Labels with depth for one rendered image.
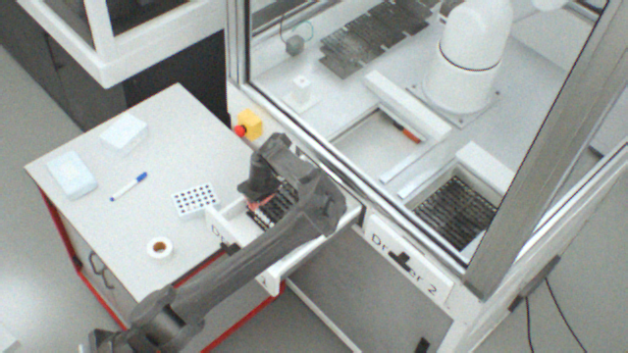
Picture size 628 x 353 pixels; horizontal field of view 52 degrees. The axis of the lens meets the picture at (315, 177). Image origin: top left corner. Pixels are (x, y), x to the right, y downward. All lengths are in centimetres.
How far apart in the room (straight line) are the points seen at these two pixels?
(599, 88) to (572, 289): 192
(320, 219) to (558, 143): 45
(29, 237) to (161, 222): 109
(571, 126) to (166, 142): 134
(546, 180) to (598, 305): 174
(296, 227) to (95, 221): 98
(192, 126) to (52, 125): 127
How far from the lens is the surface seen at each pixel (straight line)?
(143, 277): 188
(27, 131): 334
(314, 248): 177
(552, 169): 129
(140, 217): 199
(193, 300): 121
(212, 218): 178
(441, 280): 173
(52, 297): 279
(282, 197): 183
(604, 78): 114
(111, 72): 225
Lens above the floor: 239
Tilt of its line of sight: 52 degrees down
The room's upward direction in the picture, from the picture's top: 7 degrees clockwise
